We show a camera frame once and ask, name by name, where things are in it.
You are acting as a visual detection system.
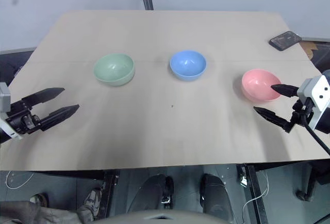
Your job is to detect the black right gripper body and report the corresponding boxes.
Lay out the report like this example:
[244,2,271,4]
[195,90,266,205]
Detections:
[290,97,313,133]

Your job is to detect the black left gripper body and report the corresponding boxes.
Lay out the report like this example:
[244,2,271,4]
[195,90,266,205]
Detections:
[5,99,42,135]

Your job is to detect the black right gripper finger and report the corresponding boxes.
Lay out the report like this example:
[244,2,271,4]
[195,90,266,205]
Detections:
[253,106,293,134]
[270,83,300,97]

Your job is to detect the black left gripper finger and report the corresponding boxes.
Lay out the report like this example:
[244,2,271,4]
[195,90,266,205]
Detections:
[40,104,80,132]
[21,87,65,108]

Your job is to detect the pink red bowl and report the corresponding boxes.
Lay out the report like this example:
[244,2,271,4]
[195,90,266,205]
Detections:
[241,69,283,102]

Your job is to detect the black furniture with grey edge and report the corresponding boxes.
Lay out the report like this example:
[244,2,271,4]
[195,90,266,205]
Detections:
[0,46,37,87]

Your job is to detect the brown cardboard piece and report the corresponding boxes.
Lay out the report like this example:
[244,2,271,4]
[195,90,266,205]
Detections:
[300,41,319,60]

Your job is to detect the black smartphone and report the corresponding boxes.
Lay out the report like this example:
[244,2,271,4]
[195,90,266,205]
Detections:
[268,30,303,52]

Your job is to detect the black chair base with caster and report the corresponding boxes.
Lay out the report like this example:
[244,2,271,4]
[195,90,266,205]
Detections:
[295,162,330,202]

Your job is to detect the green bowl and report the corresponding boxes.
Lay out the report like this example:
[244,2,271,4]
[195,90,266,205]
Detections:
[93,53,136,87]

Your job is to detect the black table leg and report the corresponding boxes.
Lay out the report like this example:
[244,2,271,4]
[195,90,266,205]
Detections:
[99,169,121,218]
[238,164,269,224]

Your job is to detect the brown shoe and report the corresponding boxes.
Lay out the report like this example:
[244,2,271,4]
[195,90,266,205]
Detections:
[29,193,48,208]

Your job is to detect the grey camouflage shoe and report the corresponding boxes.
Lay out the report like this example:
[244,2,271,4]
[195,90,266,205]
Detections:
[76,187,104,218]

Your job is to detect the grey trouser leg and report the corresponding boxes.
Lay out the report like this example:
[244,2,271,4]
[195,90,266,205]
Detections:
[0,200,90,224]

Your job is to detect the dark rounded robot foot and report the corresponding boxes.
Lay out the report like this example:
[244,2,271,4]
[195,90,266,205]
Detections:
[200,173,234,214]
[128,173,174,213]

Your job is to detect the blue bowl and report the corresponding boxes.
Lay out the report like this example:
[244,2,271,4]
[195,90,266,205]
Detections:
[169,50,207,82]

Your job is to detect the grey robot torso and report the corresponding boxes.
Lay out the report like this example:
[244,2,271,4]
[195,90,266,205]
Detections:
[94,209,234,224]

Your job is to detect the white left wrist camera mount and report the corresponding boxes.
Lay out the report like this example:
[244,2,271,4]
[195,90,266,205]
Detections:
[0,82,23,140]

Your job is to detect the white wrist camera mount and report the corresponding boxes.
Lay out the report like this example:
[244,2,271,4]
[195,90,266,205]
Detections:
[0,82,23,140]
[295,75,330,130]

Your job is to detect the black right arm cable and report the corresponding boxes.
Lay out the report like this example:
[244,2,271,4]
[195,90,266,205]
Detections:
[300,104,330,156]

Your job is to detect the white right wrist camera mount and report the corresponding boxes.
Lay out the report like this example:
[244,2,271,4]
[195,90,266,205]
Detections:
[295,75,330,130]

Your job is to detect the white floor cable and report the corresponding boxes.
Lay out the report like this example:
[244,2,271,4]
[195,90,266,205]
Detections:
[242,170,269,224]
[5,170,35,190]

